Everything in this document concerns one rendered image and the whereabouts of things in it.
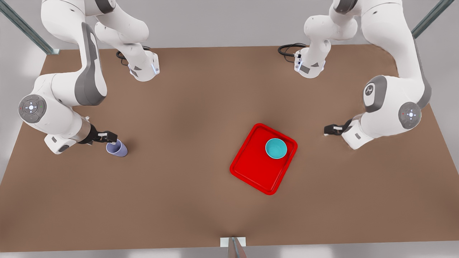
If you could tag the red tray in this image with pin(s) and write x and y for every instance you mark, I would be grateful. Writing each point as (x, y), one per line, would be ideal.
(259, 165)

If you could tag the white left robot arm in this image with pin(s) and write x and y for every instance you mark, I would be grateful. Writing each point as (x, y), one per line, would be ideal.
(391, 96)

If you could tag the teal bowl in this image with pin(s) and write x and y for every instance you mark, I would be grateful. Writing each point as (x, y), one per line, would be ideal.
(276, 148)

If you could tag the lavender cup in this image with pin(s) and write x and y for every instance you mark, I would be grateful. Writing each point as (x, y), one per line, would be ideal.
(117, 148)

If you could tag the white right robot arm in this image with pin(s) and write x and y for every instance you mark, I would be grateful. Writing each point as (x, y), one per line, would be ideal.
(61, 93)

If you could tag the silver frame post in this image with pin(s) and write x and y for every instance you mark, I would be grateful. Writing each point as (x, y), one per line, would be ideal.
(235, 247)
(27, 27)
(430, 18)

